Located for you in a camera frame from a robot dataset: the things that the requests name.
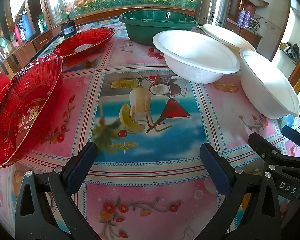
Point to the green packet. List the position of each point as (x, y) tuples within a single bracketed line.
[(3, 42)]

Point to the green plastic basin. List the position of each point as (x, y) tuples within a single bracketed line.
[(150, 32)]

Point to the white paper bowl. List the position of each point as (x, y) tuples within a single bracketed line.
[(195, 55), (265, 87)]

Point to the printed plastic tablecloth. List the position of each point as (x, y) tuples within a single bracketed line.
[(150, 135)]

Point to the stainless steel thermos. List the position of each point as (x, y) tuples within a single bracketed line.
[(215, 10)]

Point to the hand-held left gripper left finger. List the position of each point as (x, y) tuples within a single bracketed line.
[(82, 166)]

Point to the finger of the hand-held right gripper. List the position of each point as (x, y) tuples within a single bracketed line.
[(293, 133), (261, 143)]

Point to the woven basket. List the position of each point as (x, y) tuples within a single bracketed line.
[(250, 7)]

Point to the red container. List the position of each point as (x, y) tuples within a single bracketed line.
[(18, 33)]

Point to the white bottle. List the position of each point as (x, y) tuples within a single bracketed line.
[(41, 26)]

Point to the red ribbed glass plate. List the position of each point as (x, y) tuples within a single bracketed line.
[(90, 38), (20, 110)]

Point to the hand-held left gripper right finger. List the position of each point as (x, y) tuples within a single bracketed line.
[(215, 170)]

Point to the small black display device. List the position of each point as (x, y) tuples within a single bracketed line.
[(68, 30)]

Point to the cream ridged bowl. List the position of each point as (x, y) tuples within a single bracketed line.
[(230, 38)]

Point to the blue plastic container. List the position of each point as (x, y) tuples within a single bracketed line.
[(27, 27)]

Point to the dark cloth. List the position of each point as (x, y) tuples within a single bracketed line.
[(293, 50)]

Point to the purple spray can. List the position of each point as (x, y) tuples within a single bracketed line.
[(247, 18), (241, 17)]

